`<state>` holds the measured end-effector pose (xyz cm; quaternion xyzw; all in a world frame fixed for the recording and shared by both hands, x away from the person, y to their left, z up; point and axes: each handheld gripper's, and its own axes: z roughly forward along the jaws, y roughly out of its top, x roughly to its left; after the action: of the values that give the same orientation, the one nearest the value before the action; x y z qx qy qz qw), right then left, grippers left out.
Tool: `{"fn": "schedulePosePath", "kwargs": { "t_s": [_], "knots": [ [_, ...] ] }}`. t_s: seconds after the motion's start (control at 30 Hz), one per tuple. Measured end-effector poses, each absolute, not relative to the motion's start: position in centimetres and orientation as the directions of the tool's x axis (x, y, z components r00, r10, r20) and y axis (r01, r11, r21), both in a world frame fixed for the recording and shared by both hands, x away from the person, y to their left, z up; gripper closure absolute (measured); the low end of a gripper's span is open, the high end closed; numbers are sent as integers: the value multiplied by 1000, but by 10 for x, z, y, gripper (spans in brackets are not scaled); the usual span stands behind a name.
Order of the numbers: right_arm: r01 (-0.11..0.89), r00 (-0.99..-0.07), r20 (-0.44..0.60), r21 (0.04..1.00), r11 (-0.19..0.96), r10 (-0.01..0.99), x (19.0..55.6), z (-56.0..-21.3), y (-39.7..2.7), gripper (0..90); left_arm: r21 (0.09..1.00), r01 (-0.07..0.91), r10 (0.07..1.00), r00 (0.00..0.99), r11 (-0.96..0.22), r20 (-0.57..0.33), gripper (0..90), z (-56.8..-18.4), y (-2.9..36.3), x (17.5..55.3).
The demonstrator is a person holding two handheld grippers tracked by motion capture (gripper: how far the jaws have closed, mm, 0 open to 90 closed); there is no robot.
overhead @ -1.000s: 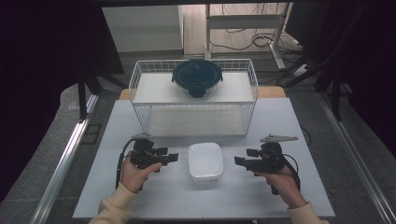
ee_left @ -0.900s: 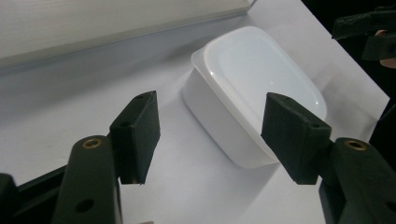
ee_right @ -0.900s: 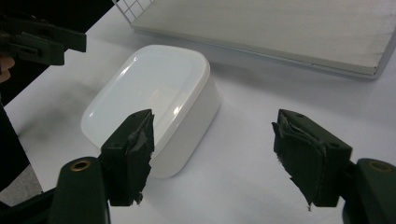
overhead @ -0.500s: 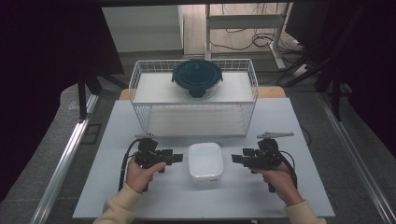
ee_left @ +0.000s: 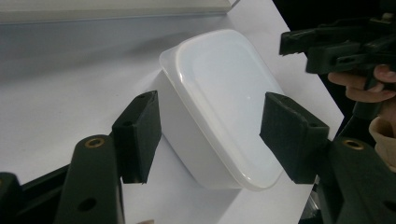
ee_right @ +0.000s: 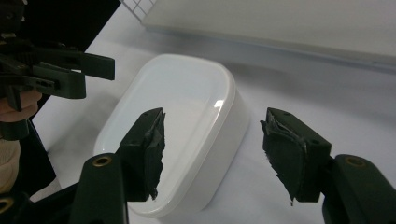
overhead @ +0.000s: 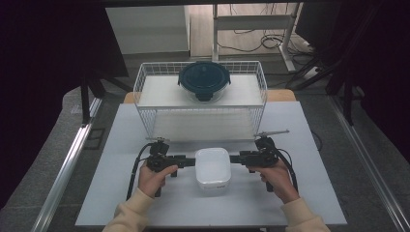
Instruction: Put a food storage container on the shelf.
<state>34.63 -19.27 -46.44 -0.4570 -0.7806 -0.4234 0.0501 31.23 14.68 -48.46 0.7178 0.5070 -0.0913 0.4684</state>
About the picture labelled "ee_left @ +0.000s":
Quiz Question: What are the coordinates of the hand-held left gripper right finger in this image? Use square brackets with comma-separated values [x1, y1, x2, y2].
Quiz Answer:
[259, 91, 331, 185]

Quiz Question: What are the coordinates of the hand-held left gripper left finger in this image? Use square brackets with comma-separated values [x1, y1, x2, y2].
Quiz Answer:
[111, 90, 163, 185]

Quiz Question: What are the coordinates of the white square bowl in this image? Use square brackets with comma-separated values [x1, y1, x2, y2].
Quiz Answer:
[151, 28, 286, 191]

